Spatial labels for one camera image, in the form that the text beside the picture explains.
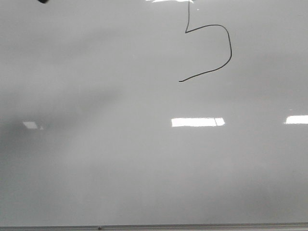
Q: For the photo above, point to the white whiteboard with metal frame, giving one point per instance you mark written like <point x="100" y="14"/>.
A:
<point x="153" y="112"/>

